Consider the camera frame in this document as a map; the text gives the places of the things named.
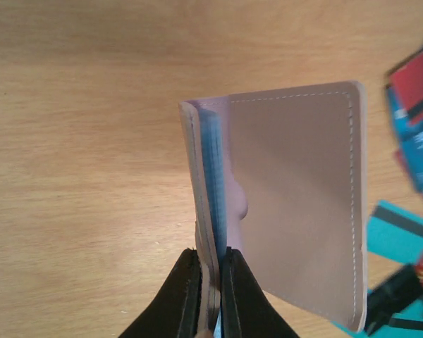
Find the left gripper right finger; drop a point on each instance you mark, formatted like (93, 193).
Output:
(245, 311)

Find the blue card upper left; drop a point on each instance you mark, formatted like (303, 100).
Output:
(410, 138)

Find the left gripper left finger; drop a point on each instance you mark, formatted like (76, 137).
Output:
(174, 311)

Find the teal card left middle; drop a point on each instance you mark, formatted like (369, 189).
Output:
(394, 233)

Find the pink leather card holder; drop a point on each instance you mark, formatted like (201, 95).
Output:
(279, 178)

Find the red card top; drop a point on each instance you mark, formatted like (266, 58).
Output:
(406, 79)

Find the black card on teal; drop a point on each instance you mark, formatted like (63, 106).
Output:
(392, 296)

